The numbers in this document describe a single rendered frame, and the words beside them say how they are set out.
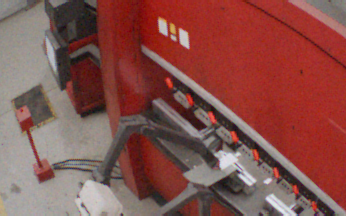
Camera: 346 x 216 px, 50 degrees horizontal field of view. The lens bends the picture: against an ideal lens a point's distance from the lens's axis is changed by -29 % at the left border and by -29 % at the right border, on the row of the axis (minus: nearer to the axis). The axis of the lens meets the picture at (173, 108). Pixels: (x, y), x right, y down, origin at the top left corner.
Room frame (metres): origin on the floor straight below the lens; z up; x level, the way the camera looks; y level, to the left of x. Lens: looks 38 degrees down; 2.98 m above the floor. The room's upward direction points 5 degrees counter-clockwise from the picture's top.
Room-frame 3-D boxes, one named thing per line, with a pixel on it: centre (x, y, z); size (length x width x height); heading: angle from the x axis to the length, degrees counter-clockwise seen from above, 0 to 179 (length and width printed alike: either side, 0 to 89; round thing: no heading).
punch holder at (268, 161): (1.71, -0.50, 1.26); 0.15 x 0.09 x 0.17; 31
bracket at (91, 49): (3.01, 0.60, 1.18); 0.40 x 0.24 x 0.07; 31
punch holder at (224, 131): (2.05, -0.29, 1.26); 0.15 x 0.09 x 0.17; 31
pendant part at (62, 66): (2.78, 0.81, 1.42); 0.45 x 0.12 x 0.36; 28
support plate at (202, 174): (1.96, -0.18, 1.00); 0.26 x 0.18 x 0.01; 121
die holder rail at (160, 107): (2.51, -0.02, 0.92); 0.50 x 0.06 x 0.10; 31
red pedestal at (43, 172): (2.95, 1.38, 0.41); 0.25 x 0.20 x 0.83; 121
